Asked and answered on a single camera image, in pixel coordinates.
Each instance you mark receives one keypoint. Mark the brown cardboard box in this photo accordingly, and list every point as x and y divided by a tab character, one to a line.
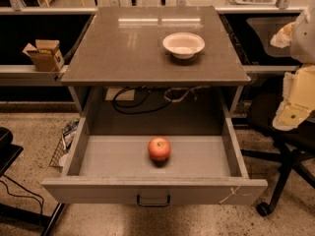
45	55

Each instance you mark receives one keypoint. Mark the grey cabinet counter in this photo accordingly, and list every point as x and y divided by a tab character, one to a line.
138	88

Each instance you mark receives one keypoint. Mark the wire basket on floor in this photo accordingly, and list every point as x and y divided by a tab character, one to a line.
61	152

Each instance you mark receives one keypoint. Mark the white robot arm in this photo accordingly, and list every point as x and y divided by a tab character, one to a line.
302	47

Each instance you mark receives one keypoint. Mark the open grey drawer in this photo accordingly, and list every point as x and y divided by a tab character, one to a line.
201	170

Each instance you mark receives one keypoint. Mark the black drawer handle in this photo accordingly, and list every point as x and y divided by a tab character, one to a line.
153	202

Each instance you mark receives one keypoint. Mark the white paper bowl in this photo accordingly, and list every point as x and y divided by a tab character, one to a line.
183	45

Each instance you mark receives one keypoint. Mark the black office chair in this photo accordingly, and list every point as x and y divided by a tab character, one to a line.
294	146

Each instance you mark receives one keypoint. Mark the black stand with cable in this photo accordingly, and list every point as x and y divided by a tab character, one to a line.
8	154

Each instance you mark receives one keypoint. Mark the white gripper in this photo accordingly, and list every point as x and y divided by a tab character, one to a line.
304	39

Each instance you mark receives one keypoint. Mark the red apple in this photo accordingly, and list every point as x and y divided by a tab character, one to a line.
159	149

